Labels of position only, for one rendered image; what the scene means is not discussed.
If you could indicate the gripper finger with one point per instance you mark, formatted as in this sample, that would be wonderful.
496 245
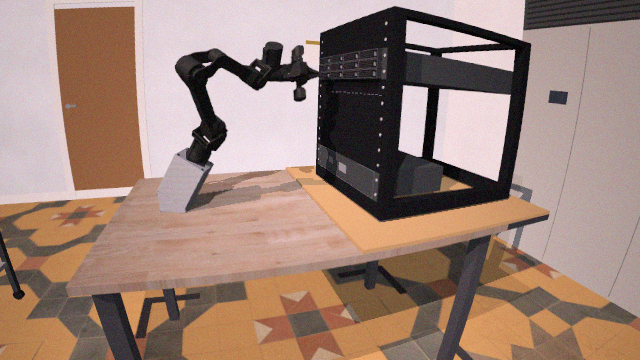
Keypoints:
312 71
309 77

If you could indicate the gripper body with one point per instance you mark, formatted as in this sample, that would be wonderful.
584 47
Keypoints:
300 92

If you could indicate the black metal rack frame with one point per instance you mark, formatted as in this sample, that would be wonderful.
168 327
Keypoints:
357 147

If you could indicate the tan flat board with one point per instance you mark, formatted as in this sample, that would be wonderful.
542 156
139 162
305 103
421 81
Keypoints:
370 235

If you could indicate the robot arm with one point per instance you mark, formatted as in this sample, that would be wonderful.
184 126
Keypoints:
193 73

